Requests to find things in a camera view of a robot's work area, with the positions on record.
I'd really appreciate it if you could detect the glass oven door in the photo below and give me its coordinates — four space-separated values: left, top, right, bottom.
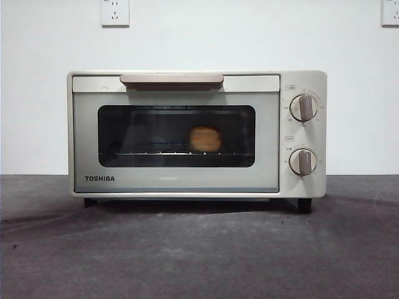
72 74 281 194

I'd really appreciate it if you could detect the metal wire oven rack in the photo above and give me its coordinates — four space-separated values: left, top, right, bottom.
99 149 255 157

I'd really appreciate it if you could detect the cream oven knob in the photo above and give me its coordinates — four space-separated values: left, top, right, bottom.
289 94 320 123
288 148 319 176

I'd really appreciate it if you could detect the golden brown bread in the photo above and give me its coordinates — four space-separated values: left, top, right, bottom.
188 125 223 154

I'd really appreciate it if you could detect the white wall socket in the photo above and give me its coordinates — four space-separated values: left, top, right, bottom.
100 0 130 27
381 0 399 27

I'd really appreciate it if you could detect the cream Toshiba toaster oven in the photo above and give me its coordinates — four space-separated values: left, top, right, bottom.
66 70 328 214

